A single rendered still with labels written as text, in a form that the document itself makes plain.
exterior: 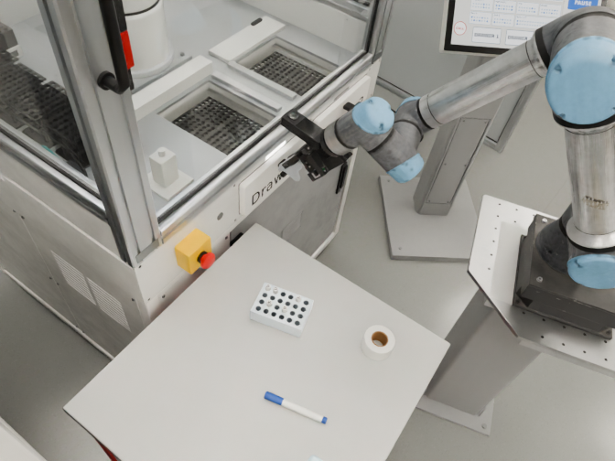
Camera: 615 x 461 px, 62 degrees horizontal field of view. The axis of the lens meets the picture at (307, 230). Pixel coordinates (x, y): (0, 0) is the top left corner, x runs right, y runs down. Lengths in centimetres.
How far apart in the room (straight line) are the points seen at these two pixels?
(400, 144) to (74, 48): 64
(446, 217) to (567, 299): 125
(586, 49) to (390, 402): 75
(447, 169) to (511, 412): 100
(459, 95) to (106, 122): 68
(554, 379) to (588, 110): 153
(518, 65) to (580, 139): 19
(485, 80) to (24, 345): 179
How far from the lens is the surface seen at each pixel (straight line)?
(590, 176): 103
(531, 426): 216
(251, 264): 128
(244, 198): 124
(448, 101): 112
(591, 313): 138
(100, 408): 116
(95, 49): 76
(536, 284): 132
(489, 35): 182
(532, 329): 137
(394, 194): 253
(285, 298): 119
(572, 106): 91
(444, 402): 203
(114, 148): 86
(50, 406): 204
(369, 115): 103
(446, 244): 240
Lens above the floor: 181
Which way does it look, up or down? 51 degrees down
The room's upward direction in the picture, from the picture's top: 9 degrees clockwise
